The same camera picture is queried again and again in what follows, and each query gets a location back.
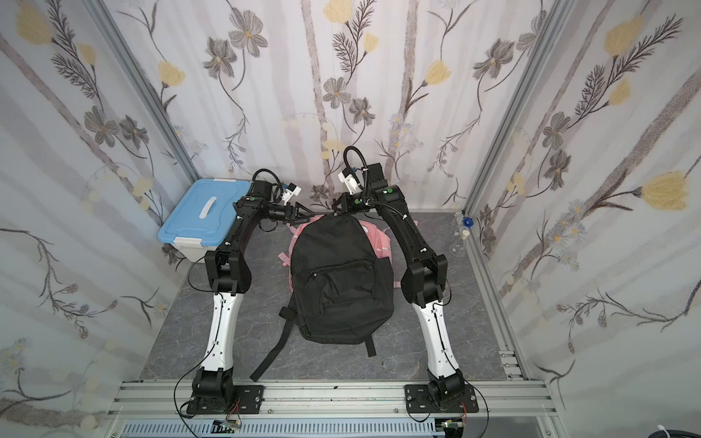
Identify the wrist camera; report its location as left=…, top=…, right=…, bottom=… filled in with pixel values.
left=338, top=146, right=389, bottom=195
left=248, top=168, right=301, bottom=204

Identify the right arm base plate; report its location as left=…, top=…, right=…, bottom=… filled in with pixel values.
left=403, top=383, right=480, bottom=414

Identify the white box with blue lid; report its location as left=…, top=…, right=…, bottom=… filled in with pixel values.
left=157, top=179, right=251, bottom=263

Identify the pink backpack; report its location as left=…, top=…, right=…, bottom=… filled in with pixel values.
left=279, top=215, right=392, bottom=268

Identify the clear bottle with blue cap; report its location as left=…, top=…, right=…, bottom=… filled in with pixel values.
left=449, top=212, right=474, bottom=257

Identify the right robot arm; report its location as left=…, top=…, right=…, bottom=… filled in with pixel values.
left=332, top=186, right=467, bottom=411

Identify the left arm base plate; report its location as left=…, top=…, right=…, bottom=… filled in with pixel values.
left=186, top=385, right=265, bottom=416

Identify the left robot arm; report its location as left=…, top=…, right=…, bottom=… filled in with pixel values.
left=186, top=195, right=315, bottom=416

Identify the black backpack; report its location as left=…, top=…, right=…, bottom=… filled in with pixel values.
left=250, top=215, right=394, bottom=381

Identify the aluminium frame rail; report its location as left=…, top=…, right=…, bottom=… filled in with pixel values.
left=98, top=381, right=566, bottom=437

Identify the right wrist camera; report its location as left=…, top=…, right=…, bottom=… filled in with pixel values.
left=338, top=146, right=389, bottom=195

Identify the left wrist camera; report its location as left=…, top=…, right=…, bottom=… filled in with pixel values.
left=248, top=168, right=301, bottom=204

